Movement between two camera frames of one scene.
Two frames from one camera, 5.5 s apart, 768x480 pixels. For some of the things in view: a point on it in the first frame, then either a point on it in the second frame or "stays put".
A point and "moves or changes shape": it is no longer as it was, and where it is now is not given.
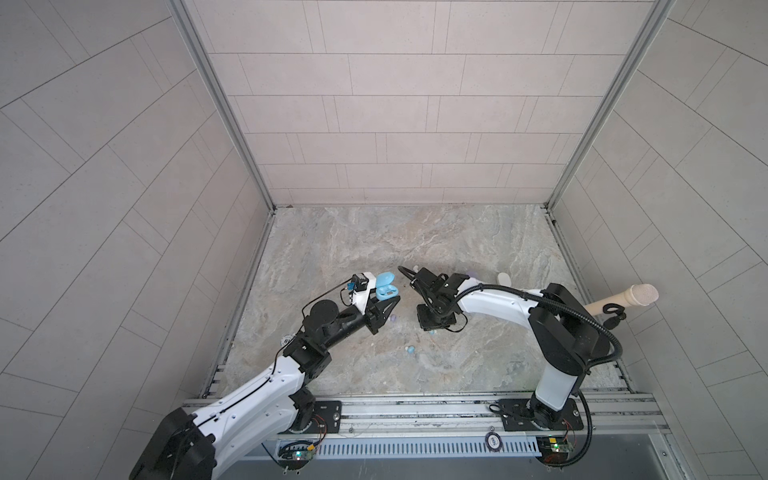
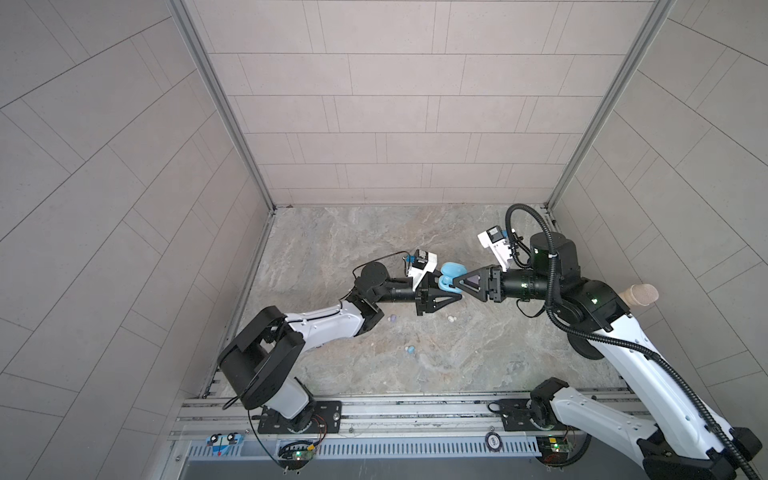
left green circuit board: [296, 456] stays put
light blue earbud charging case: [384, 290] moves or changes shape
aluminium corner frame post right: [656, 16] stays put
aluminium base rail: [468, 416] stays put
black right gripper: [426, 326] to [491, 283]
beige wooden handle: [638, 295] stays put
